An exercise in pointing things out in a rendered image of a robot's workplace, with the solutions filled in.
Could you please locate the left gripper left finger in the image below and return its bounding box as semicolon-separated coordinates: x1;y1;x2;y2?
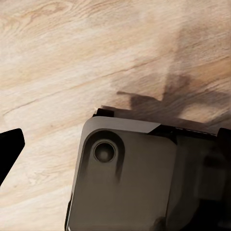
0;128;25;185

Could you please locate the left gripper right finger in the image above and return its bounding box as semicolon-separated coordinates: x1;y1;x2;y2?
216;128;231;167

